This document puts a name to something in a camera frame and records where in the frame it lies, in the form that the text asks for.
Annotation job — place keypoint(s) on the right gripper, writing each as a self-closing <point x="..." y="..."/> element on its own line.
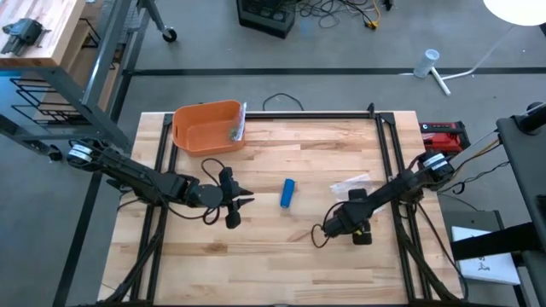
<point x="361" y="238"/>

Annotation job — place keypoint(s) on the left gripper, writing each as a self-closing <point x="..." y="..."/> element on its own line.
<point x="232" y="219"/>

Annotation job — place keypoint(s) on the blue elastic bandage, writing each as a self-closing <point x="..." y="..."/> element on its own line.
<point x="288" y="193"/>

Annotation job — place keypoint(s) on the green elastic bandage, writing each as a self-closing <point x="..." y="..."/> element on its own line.
<point x="234" y="134"/>

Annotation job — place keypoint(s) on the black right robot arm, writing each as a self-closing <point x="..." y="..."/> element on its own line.
<point x="405" y="183"/>

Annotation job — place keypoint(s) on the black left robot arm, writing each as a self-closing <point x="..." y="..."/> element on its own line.
<point x="141" y="179"/>

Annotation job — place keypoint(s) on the orange plastic bin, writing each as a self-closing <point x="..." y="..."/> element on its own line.
<point x="205" y="132"/>

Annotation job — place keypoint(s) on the dark grey flat box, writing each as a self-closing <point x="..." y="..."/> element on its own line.
<point x="469" y="218"/>

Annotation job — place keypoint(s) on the white flat box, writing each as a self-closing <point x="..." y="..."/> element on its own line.
<point x="482" y="260"/>

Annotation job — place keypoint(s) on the red battery pack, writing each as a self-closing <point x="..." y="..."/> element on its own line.
<point x="443" y="138"/>

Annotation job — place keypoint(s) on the white lamp stand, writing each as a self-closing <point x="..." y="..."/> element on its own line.
<point x="441" y="83"/>

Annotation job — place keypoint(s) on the grey equipment cart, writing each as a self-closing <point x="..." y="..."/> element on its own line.
<point x="524" y="170"/>

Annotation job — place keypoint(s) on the black caster wheel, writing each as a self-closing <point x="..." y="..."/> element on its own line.
<point x="169" y="35"/>

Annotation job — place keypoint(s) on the black computer case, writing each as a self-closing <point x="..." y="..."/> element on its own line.
<point x="266" y="17"/>

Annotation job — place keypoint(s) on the white plastic cup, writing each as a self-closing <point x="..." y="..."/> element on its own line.
<point x="426" y="63"/>

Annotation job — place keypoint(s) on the white lamp shade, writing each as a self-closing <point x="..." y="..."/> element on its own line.
<point x="516" y="10"/>

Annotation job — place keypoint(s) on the black boxy device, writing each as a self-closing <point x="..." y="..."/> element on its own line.
<point x="23" y="34"/>

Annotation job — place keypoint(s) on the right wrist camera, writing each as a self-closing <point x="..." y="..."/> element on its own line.
<point x="339" y="225"/>

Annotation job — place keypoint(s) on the black aluminium table frame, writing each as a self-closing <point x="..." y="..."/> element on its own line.
<point x="298" y="115"/>

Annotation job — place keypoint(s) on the wooden table with grey frame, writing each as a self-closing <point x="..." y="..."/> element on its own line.
<point x="42" y="25"/>

